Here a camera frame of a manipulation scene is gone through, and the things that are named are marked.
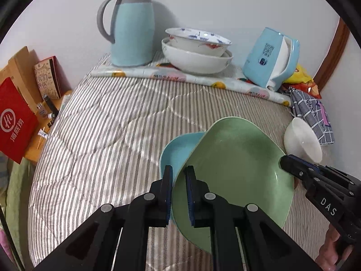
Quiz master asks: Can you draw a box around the white ceramic bowl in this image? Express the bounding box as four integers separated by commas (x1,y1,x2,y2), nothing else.
283,117,323,163

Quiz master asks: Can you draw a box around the light green plastic plate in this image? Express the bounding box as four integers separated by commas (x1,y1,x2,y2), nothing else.
172,117,294,252

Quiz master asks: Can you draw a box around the light blue plastic plate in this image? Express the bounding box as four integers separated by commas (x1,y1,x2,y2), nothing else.
158,131,206,227

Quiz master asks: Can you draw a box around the person's right hand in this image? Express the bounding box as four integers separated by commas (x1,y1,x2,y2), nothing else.
315,224,340,271

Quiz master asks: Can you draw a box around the grey checked folded cloth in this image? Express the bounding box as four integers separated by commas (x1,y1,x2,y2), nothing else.
288,87,335,146

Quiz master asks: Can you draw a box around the striped quilted table cover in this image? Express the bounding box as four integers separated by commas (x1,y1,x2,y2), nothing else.
27,73,325,271

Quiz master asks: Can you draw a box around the red chips bag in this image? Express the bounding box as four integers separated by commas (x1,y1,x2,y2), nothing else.
282,81,322,99

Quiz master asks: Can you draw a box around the yellow chips bag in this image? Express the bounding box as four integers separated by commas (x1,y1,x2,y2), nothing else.
284,63,313,84

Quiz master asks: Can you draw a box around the light blue electric kettle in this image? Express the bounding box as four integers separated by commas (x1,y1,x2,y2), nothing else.
243,28,301,92

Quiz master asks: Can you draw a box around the fruit pattern table mat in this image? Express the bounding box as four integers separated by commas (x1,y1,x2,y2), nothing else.
89,64,292,106

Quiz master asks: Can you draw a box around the large white porcelain bowl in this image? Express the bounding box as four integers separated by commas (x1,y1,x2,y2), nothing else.
162,37,233,75

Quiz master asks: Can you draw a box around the red paper bag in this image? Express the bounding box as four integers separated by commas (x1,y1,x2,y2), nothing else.
0,77,39,163

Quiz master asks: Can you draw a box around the patterned kraft gift box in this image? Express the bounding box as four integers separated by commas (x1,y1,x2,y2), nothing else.
33,56,72,100

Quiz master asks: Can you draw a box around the patterned white porcelain bowl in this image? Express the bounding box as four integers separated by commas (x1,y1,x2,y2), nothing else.
165,28,232,57

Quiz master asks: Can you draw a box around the light blue thermos jug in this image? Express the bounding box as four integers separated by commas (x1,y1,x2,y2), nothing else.
97,0,155,67

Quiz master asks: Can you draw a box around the brown cardboard box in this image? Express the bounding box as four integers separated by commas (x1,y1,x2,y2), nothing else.
0,46,43,114

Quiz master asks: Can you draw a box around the brown wooden door frame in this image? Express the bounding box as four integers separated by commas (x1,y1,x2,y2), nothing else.
313,18,350,92

